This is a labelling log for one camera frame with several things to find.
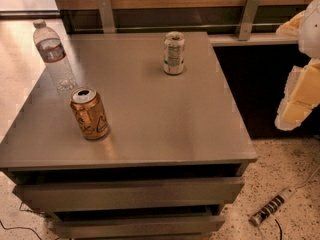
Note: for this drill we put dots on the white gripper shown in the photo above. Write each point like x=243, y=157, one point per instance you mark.
x=310, y=34

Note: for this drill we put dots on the gold soda can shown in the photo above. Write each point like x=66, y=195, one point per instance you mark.
x=89, y=113

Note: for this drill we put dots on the right metal wall bracket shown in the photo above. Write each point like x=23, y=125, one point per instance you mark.
x=246, y=23

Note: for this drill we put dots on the horizontal metal rail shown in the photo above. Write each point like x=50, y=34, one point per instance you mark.
x=215, y=29

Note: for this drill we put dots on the lower grey drawer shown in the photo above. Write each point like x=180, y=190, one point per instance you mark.
x=138, y=227

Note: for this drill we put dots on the upper grey drawer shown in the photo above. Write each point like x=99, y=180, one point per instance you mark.
x=129, y=194

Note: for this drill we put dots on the clear plastic water bottle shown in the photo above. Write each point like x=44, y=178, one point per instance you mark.
x=53, y=54

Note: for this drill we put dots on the metal wall bracket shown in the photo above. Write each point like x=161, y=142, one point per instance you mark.
x=246, y=23
x=106, y=16

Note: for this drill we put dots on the white power strip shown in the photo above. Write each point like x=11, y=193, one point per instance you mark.
x=272, y=206

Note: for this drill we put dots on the grey drawer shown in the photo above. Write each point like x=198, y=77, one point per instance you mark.
x=138, y=227
x=129, y=194

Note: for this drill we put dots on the left metal wall bracket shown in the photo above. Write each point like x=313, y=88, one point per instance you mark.
x=106, y=16

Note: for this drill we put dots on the grey drawer cabinet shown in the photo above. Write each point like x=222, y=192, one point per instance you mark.
x=162, y=127

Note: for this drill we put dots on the white green 7up can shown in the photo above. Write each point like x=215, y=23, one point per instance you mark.
x=173, y=53

